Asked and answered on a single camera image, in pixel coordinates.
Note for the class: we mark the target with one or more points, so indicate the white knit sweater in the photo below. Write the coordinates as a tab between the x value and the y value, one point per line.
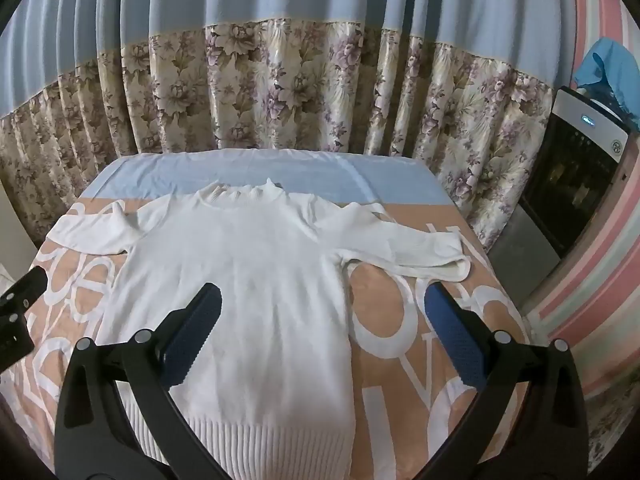
260	270

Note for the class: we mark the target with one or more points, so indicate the black and silver water dispenser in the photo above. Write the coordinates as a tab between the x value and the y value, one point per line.
575	180

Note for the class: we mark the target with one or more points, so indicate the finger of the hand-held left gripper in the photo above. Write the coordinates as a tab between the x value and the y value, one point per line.
30	285
14	342

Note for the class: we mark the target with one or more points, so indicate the blue floral curtain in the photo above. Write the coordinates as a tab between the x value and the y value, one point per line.
300	85

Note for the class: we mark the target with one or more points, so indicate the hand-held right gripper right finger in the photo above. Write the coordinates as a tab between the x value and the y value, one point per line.
452	332

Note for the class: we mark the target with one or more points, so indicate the peach and blue printed blanket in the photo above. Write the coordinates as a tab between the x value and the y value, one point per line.
390	320

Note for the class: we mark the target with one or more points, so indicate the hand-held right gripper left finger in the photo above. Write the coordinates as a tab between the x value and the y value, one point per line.
192	332

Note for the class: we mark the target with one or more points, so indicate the blue cloth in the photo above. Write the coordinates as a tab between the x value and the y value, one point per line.
612	67

